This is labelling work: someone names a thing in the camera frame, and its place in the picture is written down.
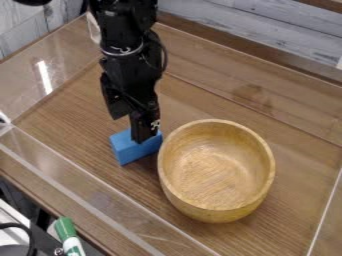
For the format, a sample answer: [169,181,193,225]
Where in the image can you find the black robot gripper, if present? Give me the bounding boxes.
[100,44,168,144]

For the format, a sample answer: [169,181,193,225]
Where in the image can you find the blue foam block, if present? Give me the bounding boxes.
[109,129,163,166]

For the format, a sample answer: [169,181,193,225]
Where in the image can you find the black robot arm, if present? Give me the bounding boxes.
[88,0,168,143]

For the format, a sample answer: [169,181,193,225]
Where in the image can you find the brown wooden bowl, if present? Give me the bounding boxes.
[157,119,275,223]

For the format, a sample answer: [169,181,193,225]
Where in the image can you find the green and white marker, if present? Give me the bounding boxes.
[53,217,86,256]

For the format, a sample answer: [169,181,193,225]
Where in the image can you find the clear acrylic tray wall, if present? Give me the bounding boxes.
[0,124,217,256]

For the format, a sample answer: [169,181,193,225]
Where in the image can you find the black cable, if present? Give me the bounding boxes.
[0,222,37,256]

